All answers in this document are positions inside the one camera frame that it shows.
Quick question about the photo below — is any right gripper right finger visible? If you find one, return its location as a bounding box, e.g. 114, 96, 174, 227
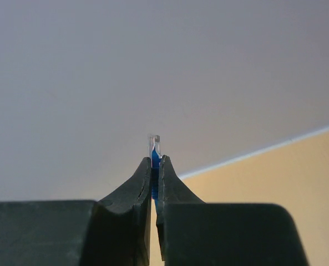
156, 156, 308, 265

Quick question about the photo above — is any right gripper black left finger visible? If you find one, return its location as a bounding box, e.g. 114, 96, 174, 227
0, 157, 151, 265

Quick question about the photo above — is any blue ethernet cable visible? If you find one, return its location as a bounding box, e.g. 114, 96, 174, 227
147, 134, 162, 200

